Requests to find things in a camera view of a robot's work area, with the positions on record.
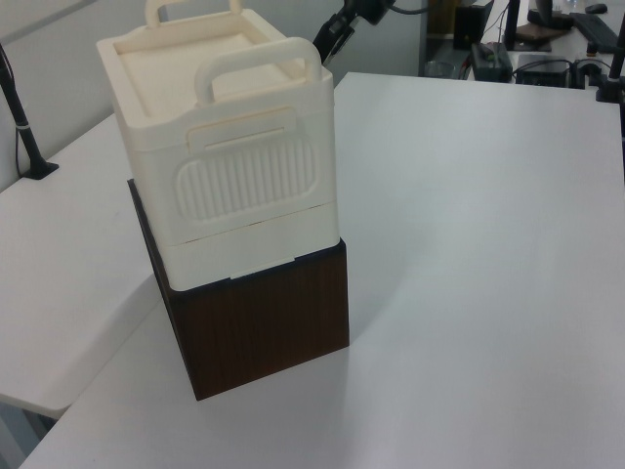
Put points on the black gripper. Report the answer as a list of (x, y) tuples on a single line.
[(368, 10)]

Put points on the cream plastic cabinet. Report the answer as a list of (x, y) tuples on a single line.
[(229, 185)]

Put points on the black upright box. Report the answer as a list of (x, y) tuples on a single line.
[(471, 22)]

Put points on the black monitor stand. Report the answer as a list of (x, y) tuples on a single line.
[(512, 24)]

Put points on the brown flat board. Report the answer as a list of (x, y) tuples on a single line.
[(542, 29)]

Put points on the black flat device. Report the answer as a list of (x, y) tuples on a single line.
[(542, 71)]

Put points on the black round stand base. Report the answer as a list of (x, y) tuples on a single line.
[(549, 17)]

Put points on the black computer mouse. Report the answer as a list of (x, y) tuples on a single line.
[(595, 8)]

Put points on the black keyboard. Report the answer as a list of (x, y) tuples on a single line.
[(598, 29)]

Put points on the dark brown wooden drawer box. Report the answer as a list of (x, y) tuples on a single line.
[(273, 322)]

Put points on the black clamped pole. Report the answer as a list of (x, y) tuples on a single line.
[(22, 122)]

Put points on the black clamp mount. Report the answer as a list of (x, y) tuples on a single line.
[(612, 78)]

